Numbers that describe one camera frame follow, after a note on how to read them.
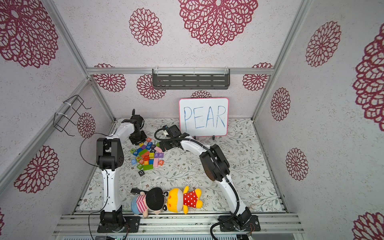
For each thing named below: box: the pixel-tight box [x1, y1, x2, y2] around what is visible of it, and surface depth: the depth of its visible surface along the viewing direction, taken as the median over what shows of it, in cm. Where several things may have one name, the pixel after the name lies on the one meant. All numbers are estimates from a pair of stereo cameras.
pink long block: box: [153, 158, 159, 168], surface depth 97 cm
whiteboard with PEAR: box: [179, 97, 229, 137], surface depth 105 cm
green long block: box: [143, 164, 154, 171], surface depth 96 cm
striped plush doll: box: [130, 187, 169, 218], surface depth 76 cm
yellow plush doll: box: [167, 186, 203, 214], surface depth 78 cm
